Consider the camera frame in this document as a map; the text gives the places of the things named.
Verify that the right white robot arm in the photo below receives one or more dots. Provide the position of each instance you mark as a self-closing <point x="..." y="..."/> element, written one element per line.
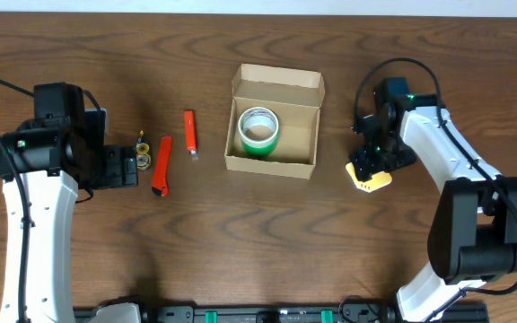
<point x="473" y="237"/>

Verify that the green tape roll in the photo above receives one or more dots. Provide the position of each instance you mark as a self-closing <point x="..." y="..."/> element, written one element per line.
<point x="259" y="130"/>

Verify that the orange utility knife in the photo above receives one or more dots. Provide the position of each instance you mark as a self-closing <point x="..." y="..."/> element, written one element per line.
<point x="159" y="183"/>

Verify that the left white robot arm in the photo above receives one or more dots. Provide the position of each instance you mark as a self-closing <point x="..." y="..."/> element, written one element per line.
<point x="44" y="164"/>

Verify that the yellow sticky note pad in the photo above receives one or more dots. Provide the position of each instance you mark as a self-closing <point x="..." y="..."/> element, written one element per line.
<point x="377" y="181"/>

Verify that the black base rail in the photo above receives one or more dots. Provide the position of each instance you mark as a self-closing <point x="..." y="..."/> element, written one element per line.
<point x="353" y="310"/>

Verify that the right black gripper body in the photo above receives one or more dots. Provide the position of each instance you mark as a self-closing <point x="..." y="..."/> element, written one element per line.
<point x="371" y="164"/>

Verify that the cardboard box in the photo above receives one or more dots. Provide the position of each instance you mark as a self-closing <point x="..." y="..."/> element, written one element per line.
<point x="296" y="97"/>

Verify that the orange lighter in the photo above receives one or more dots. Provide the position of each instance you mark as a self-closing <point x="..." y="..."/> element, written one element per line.
<point x="190" y="131"/>

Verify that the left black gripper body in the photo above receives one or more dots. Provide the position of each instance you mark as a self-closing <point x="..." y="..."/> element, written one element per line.
<point x="128" y="165"/>

